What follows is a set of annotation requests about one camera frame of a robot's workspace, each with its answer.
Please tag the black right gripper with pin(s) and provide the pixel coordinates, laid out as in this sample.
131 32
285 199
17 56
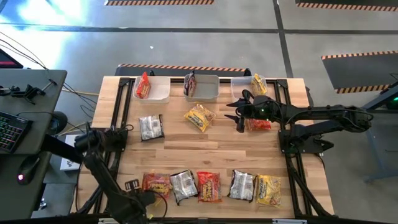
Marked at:
261 109

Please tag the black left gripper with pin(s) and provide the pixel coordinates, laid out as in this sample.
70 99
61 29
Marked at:
144 198

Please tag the red Maruchan noodle pack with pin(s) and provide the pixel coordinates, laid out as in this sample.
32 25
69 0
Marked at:
259 125
209 186
143 87
158 183

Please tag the yellow Maruchan noodle pack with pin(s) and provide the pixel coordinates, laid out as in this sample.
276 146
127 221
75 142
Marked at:
258 85
268 190
200 117

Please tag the silver snack packet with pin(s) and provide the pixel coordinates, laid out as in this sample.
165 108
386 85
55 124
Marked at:
190 85
151 127
242 186
183 186

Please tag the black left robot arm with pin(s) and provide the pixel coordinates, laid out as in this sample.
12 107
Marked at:
102 174

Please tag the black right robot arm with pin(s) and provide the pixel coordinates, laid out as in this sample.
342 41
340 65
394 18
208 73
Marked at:
326 113

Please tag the clear plastic bin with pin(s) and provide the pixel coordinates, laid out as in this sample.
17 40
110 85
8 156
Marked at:
241 88

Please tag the grey plastic bin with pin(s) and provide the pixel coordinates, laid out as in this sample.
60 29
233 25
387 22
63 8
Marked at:
206 88

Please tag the white plastic bin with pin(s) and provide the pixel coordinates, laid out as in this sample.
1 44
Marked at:
160 90

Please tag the white box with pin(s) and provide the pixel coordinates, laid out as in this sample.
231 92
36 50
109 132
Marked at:
70 165

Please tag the black angled bar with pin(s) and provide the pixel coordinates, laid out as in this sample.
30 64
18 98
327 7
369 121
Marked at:
62 149

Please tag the metal castor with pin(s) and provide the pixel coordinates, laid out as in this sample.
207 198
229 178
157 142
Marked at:
42 204

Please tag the black round device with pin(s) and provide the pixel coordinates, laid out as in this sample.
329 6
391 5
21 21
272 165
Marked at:
59 119

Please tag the black computer mouse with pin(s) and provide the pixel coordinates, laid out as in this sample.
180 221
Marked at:
29 169

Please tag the hazard-striped floor mat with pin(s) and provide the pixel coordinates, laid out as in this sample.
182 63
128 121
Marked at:
342 5
357 73
155 2

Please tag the grey desk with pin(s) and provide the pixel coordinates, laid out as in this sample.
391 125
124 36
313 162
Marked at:
46 102

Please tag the black backlit keyboard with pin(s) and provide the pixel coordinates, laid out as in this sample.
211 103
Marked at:
11 132

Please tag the blue-grey metal table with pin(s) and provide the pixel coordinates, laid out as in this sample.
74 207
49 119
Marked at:
382 155

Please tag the green-lit device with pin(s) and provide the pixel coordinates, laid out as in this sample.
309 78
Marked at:
394 101

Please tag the dark monitor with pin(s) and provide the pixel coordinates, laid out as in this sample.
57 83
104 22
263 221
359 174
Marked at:
7 63

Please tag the black aluminium table frame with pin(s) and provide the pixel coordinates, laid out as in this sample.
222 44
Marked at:
224 80

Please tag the white bracket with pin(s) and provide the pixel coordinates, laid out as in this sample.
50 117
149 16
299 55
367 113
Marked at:
289 221

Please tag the black clamp mount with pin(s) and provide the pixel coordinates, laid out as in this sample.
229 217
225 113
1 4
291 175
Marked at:
29 92

